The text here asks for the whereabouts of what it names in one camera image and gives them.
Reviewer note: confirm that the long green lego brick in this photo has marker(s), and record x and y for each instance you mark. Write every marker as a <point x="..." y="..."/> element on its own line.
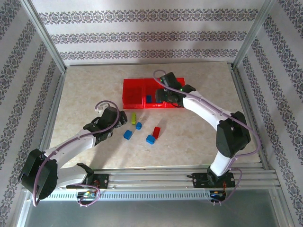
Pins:
<point x="134" y="118"/>

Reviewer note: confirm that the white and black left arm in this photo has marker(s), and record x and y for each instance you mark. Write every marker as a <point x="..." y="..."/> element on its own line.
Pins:
<point x="71" y="146"/>

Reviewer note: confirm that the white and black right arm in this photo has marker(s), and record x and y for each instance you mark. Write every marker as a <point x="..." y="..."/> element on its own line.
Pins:
<point x="203" y="108"/>

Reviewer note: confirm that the small blue lego brick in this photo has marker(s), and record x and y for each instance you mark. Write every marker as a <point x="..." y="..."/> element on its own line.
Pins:
<point x="139" y="126"/>

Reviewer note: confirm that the red lego brick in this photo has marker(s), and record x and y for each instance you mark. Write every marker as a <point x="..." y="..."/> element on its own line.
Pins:
<point x="156" y="132"/>

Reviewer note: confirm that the grey metal sheet panel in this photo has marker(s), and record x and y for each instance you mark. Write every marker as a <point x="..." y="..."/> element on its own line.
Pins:
<point x="151" y="215"/>

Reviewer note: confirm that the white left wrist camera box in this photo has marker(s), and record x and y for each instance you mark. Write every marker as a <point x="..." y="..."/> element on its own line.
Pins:
<point x="100" y="108"/>

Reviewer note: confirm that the aluminium frame crossbar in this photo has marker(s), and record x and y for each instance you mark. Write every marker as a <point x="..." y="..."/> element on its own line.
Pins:
<point x="142" y="63"/>

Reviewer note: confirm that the aluminium frame side rail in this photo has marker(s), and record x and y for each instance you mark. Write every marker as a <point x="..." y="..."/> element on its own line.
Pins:
<point x="50" y="113"/>
<point x="247" y="106"/>

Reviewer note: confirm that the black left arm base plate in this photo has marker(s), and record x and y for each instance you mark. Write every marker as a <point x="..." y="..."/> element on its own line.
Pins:
<point x="101" y="180"/>

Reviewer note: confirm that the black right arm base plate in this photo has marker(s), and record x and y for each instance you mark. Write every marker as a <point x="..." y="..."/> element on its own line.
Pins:
<point x="198" y="180"/>

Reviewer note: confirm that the aluminium frame post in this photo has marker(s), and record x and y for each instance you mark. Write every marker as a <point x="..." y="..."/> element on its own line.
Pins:
<point x="46" y="37"/>
<point x="252" y="35"/>

